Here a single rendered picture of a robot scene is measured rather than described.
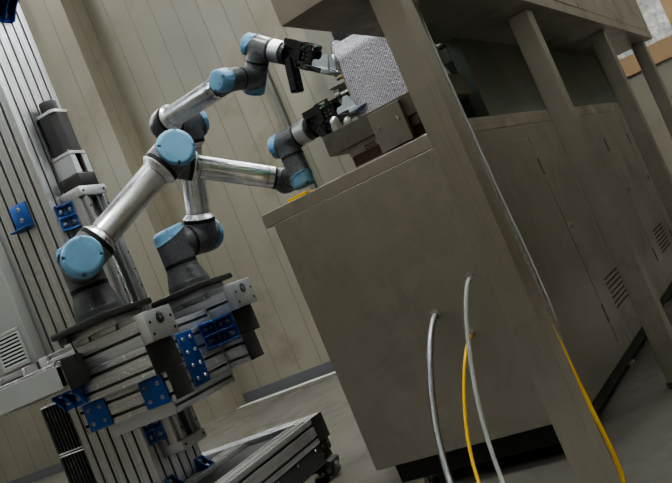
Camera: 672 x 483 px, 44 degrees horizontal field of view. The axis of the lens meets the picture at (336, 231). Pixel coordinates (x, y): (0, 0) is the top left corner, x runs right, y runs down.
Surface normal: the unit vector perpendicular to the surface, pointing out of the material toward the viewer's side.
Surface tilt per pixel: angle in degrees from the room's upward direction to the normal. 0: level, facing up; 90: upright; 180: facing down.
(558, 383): 90
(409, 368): 90
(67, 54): 90
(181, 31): 90
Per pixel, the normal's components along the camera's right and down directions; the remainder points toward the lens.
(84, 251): 0.23, -0.08
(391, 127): -0.48, 0.15
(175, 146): 0.38, -0.28
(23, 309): 0.84, -0.37
